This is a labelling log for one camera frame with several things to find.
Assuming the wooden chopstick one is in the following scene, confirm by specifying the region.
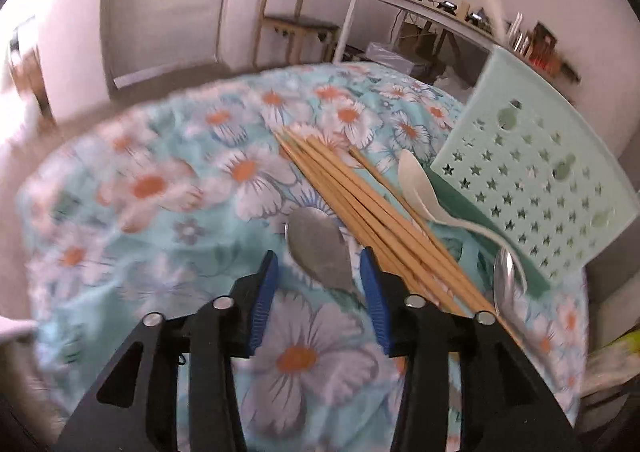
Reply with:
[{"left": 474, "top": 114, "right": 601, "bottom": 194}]
[{"left": 273, "top": 131, "right": 452, "bottom": 318}]

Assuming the red snack bag on desk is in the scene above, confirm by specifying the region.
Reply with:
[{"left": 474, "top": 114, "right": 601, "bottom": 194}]
[{"left": 528, "top": 22, "right": 558, "bottom": 71}]

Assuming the wooden chopstick five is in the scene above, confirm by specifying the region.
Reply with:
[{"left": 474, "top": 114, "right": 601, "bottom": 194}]
[{"left": 348, "top": 146, "right": 476, "bottom": 288}]

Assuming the wooden chair black seat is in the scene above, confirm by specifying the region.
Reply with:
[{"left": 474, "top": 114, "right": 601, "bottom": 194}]
[{"left": 252, "top": 0, "right": 340, "bottom": 70}]

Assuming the white plastic spoon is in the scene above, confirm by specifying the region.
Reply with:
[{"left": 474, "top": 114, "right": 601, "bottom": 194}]
[{"left": 397, "top": 149, "right": 528, "bottom": 293}]

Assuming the mint green utensil holder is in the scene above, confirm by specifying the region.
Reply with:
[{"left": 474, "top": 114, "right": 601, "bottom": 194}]
[{"left": 427, "top": 47, "right": 639, "bottom": 297}]

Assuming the grey box under desk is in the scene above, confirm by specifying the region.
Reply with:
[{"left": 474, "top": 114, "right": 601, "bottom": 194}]
[{"left": 364, "top": 42, "right": 427, "bottom": 76}]

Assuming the white desk wooden top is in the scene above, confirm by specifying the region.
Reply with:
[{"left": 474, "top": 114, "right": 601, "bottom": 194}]
[{"left": 332, "top": 0, "right": 582, "bottom": 83}]

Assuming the steel spoon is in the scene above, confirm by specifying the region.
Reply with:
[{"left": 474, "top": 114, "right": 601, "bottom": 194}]
[
  {"left": 492, "top": 248, "right": 526, "bottom": 318},
  {"left": 284, "top": 207, "right": 364, "bottom": 307}
]

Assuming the floral turquoise tablecloth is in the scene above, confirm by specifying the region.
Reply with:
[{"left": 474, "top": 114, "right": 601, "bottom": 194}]
[{"left": 18, "top": 63, "right": 587, "bottom": 451}]

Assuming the wooden chopstick two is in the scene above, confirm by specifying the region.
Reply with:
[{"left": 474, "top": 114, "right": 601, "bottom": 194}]
[{"left": 282, "top": 127, "right": 467, "bottom": 316}]

